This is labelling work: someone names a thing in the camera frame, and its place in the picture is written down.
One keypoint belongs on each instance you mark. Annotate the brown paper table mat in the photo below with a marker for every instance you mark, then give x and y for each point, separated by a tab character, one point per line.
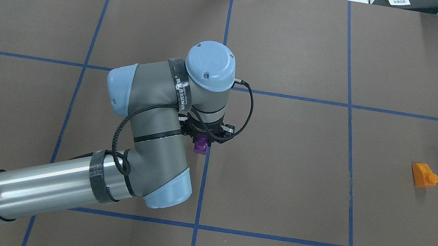
336	101

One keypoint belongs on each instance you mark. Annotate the orange trapezoid block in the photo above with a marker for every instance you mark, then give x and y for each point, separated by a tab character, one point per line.
423	176

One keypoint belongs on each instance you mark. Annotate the purple trapezoid block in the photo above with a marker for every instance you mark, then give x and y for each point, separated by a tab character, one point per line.
201	144

